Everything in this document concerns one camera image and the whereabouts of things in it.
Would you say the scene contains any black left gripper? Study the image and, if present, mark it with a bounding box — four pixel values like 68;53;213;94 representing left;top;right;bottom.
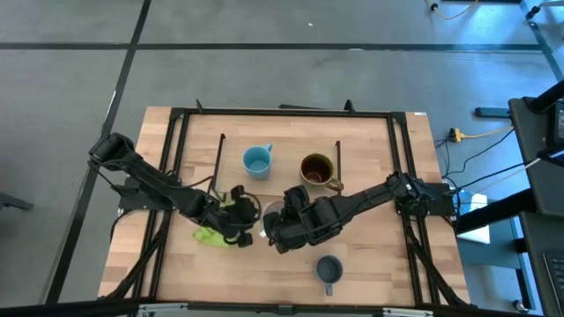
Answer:
210;184;264;249

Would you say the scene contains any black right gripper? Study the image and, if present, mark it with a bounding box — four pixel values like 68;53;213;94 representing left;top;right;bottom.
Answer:
263;184;338;256

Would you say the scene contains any white grey patterned mug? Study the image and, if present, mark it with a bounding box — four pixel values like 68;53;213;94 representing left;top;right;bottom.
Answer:
261;200;287;241

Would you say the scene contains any light blue mug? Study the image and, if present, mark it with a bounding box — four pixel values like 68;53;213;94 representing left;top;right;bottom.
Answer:
242;143;274;181

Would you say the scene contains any green brown glazed mug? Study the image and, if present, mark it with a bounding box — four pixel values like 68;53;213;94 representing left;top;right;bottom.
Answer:
300;152;345;194

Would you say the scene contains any green microfibre cloth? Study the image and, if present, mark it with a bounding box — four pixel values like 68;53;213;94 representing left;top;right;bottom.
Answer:
192;196;239;249

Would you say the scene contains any white floor box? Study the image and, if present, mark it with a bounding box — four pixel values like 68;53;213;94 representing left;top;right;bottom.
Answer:
456;189;491;246

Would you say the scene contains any grey chair leg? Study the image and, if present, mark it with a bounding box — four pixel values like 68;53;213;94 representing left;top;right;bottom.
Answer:
0;192;34;213

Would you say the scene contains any blue grey floor plate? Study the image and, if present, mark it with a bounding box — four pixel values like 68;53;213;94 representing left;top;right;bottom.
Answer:
474;107;512;119

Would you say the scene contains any black workstation cart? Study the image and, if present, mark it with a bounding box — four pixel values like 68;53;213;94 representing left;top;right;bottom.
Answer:
508;78;564;317

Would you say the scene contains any black keyboard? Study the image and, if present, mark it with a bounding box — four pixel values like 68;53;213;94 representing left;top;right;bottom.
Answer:
541;251;564;317

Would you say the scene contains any black camera gantry beam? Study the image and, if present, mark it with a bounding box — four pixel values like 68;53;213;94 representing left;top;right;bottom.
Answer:
0;298;564;317

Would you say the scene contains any wooden shelf with black frame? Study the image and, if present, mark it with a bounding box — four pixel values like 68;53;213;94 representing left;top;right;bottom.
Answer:
211;133;343;208

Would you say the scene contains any black table rail frame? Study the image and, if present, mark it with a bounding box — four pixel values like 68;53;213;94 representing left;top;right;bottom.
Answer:
99;99;471;309

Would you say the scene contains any yellow power cord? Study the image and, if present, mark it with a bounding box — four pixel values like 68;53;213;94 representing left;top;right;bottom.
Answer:
462;125;516;140

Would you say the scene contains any orange floor cable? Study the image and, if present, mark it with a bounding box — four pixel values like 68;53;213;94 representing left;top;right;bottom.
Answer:
425;0;480;21

